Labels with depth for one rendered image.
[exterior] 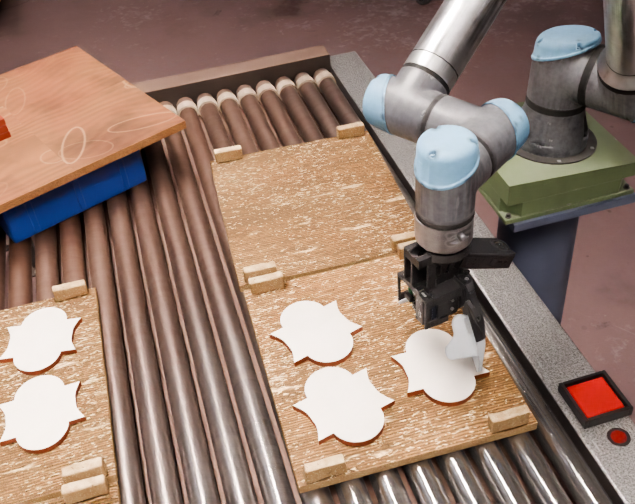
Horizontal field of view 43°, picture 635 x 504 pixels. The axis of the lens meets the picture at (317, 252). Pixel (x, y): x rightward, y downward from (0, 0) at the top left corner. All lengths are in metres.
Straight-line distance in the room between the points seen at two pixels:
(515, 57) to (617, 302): 1.70
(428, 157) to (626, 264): 2.01
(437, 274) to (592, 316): 1.66
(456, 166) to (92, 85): 1.11
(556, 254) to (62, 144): 1.06
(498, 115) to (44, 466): 0.79
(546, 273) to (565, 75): 0.47
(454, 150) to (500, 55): 3.18
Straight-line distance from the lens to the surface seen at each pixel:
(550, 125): 1.62
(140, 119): 1.71
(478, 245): 1.12
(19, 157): 1.69
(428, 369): 1.23
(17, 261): 1.62
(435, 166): 0.95
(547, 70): 1.58
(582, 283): 2.81
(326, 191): 1.59
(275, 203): 1.57
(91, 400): 1.29
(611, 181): 1.68
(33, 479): 1.23
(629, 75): 1.49
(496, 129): 1.04
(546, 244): 1.77
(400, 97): 1.09
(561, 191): 1.63
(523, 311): 1.37
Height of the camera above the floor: 1.87
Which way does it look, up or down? 40 degrees down
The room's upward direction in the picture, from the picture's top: 6 degrees counter-clockwise
